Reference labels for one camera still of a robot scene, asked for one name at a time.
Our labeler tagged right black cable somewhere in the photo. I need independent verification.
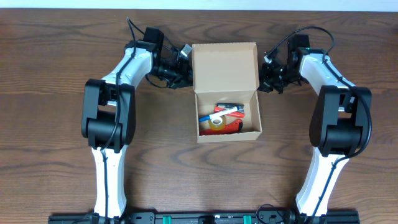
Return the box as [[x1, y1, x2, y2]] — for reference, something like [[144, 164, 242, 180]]
[[264, 26, 373, 218]]

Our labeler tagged blue capped white marker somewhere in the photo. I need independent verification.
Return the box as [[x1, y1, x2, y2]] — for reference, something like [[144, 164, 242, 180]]
[[198, 106, 239, 123]]

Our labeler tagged black cable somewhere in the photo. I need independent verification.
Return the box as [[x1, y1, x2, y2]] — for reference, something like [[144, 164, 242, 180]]
[[264, 26, 373, 218], [99, 17, 184, 218]]

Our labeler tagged red utility knife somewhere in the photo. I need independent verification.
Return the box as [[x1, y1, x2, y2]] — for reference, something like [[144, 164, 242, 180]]
[[200, 119, 243, 136]]

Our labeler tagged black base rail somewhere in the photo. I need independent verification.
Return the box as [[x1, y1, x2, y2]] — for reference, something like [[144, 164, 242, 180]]
[[48, 211, 361, 224]]

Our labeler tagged yellow tape roll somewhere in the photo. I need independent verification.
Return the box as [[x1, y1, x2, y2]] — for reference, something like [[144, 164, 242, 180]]
[[208, 116, 226, 131]]

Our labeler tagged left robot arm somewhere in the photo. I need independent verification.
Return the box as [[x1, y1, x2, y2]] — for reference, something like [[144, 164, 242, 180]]
[[81, 27, 193, 223]]

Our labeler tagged left black cable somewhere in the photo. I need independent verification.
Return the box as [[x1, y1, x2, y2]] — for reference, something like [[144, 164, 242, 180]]
[[99, 17, 184, 218]]

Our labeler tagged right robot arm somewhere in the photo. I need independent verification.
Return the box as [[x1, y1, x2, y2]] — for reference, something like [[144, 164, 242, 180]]
[[258, 34, 373, 223]]

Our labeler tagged cardboard box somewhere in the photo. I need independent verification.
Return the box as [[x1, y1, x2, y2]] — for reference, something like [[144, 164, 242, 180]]
[[192, 42, 262, 143]]

